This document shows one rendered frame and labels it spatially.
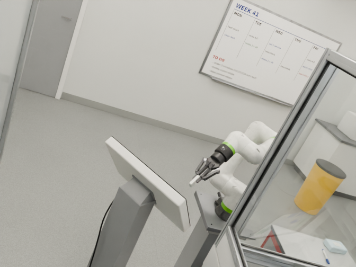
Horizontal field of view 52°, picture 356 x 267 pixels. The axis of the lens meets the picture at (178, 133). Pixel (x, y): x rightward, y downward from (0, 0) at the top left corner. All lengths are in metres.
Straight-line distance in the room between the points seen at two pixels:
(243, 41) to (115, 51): 1.71
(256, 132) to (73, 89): 3.14
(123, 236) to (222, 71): 3.61
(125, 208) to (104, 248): 0.29
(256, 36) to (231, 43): 0.35
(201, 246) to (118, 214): 0.79
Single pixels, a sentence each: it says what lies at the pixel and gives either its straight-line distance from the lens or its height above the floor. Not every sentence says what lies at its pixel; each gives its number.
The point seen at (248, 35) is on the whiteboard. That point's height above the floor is 1.66.
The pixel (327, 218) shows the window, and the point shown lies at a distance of 1.24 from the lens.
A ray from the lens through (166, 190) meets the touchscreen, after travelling 1.62.
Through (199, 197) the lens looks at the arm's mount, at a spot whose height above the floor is 0.80.
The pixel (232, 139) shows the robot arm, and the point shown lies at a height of 1.36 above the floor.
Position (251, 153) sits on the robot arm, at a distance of 1.98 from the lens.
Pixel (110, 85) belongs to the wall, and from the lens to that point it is 4.97.
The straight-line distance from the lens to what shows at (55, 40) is 4.80.
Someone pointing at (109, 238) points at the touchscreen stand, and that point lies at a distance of 1.96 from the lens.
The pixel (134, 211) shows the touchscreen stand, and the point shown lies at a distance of 1.78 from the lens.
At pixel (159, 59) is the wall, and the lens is 4.90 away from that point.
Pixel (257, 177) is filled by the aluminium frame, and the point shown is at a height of 1.38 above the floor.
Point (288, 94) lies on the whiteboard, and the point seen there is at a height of 1.10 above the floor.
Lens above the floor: 2.02
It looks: 22 degrees down
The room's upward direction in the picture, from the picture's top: 24 degrees clockwise
